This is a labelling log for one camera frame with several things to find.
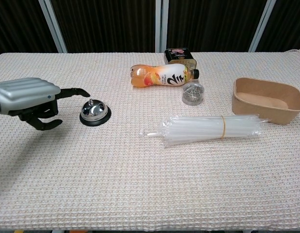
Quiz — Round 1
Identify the brown kraft paper tray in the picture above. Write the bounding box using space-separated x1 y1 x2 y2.
231 77 300 126

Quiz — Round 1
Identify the black gold metal tin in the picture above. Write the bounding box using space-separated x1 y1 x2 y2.
163 47 197 70

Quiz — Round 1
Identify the bundle of wrapped clear straws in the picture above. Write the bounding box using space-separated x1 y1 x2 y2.
139 114 271 149

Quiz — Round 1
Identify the silver desk call bell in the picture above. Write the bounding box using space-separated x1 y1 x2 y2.
79 98 112 127

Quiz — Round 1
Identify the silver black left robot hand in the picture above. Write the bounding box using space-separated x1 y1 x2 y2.
0 77 91 131

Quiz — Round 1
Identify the beige waffle-weave tablecloth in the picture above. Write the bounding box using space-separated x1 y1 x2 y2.
0 49 300 231

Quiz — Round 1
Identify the yellow rubber band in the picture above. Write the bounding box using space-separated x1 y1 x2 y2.
220 115 227 139

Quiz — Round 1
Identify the grey metal frame post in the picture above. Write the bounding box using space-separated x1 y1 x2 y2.
38 0 68 53
248 0 276 52
155 0 170 53

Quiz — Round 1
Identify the orange juice plastic bottle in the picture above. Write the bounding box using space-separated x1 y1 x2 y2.
129 64 200 88

